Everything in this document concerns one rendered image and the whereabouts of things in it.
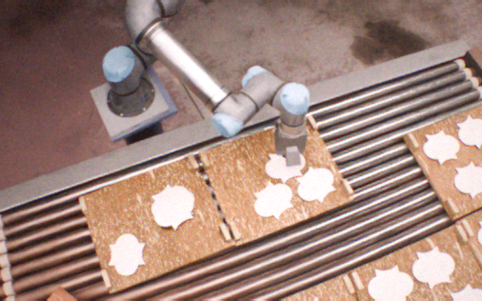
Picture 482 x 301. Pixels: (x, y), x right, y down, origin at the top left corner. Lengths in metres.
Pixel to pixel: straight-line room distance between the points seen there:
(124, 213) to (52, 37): 2.16
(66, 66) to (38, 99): 0.30
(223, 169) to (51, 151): 1.55
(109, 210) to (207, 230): 0.33
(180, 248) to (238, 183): 0.28
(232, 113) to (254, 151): 0.40
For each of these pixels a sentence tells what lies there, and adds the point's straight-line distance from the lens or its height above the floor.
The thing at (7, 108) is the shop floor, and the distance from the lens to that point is 3.25.
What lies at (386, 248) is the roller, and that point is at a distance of 1.55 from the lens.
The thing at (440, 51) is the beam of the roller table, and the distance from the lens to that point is 2.08.
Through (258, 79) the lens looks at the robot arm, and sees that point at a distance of 1.29.
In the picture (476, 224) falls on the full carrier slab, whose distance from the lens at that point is 1.68.
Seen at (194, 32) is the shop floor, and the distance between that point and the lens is 3.25.
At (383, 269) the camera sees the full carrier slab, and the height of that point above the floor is 0.94.
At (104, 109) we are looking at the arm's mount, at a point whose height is 0.89.
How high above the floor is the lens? 2.34
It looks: 61 degrees down
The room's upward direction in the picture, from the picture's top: 3 degrees counter-clockwise
